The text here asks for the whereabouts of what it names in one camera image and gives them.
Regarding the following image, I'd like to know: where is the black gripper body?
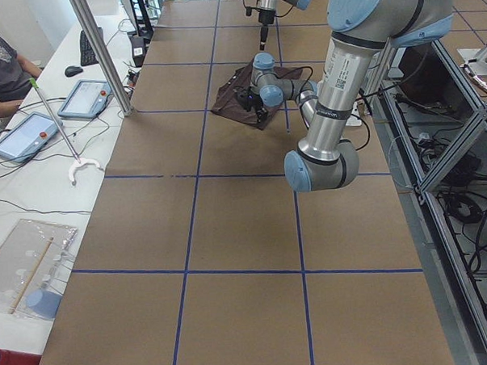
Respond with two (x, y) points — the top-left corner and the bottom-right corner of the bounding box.
(253, 101), (268, 115)
(258, 8), (276, 27)

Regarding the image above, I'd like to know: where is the brown t-shirt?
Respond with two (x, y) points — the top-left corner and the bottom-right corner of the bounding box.
(212, 62), (283, 130)

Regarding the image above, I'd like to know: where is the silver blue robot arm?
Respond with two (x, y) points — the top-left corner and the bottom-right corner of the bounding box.
(256, 0), (312, 51)
(250, 0), (452, 192)

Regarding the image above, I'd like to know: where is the blue tape line lengthwise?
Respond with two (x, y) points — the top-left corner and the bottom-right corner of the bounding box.
(171, 0), (221, 365)

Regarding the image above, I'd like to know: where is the black box with label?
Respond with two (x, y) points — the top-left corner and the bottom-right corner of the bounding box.
(130, 36), (146, 68)

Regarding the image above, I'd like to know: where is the teach pendant far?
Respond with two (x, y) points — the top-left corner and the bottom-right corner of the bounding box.
(57, 79), (113, 120)

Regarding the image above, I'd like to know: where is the teach pendant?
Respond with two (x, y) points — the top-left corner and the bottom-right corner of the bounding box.
(0, 112), (58, 163)
(57, 79), (113, 120)

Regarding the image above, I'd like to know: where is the black keyboard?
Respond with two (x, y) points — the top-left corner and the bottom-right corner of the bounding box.
(79, 30), (99, 67)

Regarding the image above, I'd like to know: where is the reacher stick white hook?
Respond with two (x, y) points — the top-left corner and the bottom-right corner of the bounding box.
(29, 78), (103, 186)

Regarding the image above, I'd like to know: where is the black computer mouse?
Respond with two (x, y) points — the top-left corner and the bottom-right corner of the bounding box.
(64, 65), (83, 78)

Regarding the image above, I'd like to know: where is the teach pendant near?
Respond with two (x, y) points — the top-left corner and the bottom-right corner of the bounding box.
(0, 112), (58, 163)

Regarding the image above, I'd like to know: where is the blue tape line crosswise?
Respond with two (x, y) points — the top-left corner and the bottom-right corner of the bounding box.
(71, 268), (423, 275)

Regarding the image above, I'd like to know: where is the wooden stick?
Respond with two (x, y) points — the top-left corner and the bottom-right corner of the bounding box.
(8, 237), (53, 314)

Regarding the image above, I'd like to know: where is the person in grey shirt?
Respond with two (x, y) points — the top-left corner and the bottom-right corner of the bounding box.
(0, 36), (42, 118)

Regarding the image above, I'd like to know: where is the clear plastic bag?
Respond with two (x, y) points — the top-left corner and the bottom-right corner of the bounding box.
(0, 220), (78, 321)

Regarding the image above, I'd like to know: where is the blue cup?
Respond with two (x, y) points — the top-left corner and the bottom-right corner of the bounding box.
(26, 289), (62, 320)

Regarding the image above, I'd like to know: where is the aluminium truss frame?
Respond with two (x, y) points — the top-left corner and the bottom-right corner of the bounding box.
(363, 40), (487, 365)

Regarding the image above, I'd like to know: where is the aluminium frame post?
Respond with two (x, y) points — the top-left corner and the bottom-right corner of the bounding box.
(69, 0), (132, 116)

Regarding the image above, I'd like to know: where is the cable bundle under frame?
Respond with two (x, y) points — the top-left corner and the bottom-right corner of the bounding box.
(393, 86), (487, 282)

